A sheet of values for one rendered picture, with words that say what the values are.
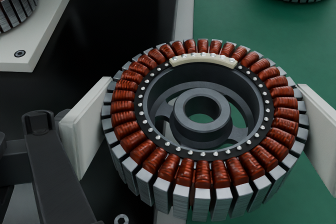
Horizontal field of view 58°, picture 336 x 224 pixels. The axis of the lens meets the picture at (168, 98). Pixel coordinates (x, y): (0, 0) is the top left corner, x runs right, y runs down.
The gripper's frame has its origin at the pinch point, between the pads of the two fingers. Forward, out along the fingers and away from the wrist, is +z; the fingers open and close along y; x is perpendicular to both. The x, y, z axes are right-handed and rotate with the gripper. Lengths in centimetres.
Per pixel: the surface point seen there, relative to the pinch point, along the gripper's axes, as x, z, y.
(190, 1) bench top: 5.2, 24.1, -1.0
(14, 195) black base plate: -6.3, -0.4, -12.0
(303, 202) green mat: -7.2, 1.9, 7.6
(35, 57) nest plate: 0.6, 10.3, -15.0
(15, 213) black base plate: -6.8, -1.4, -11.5
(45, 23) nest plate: 3.3, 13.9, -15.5
